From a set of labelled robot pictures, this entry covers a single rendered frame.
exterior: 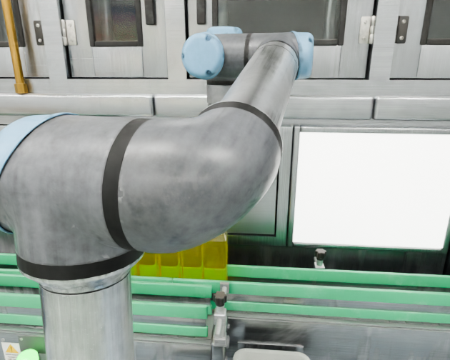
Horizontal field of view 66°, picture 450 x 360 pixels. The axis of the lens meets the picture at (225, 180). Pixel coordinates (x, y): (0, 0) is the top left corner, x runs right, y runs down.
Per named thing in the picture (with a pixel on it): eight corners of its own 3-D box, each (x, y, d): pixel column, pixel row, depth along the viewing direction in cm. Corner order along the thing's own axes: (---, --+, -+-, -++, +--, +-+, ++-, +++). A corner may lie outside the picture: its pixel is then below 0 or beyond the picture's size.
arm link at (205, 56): (241, 28, 55) (255, 34, 65) (176, 31, 58) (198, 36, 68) (241, 81, 57) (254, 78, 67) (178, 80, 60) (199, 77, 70)
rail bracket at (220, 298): (231, 310, 87) (231, 266, 83) (224, 365, 71) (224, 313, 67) (218, 309, 87) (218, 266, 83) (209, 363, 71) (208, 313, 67)
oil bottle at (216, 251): (227, 293, 94) (228, 221, 87) (226, 307, 88) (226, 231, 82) (206, 292, 94) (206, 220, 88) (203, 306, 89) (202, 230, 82)
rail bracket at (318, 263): (320, 283, 99) (324, 241, 95) (325, 298, 93) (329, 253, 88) (306, 282, 99) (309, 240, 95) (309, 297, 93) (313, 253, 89)
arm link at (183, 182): (266, 178, 20) (316, 13, 58) (100, 164, 23) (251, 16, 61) (268, 303, 26) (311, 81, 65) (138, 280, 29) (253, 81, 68)
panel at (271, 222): (442, 248, 97) (468, 126, 86) (448, 254, 94) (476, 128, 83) (128, 235, 105) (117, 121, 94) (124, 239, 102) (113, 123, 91)
